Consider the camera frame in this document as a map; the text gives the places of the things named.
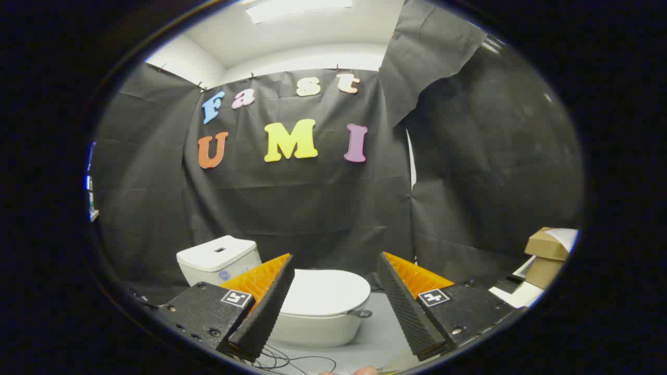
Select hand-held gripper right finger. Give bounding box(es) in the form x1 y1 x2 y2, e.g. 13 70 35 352
377 252 527 361

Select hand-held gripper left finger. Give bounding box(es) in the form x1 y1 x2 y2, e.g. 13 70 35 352
156 254 295 363

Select small black flat object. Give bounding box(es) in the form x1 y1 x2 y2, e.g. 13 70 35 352
494 274 526 294

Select white flat board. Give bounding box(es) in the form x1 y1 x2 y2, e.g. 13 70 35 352
490 255 545 308

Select black backdrop cloth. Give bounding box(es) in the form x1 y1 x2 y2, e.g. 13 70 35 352
91 0 584 308

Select cardboard box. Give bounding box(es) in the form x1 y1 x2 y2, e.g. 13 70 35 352
525 257 566 290
524 227 574 261

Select white paper sheet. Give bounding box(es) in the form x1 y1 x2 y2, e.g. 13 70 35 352
545 228 579 253

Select ceiling light panel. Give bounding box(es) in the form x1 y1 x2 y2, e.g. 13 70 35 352
245 0 354 24

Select thin black cables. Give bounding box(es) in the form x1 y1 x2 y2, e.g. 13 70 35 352
245 344 338 373

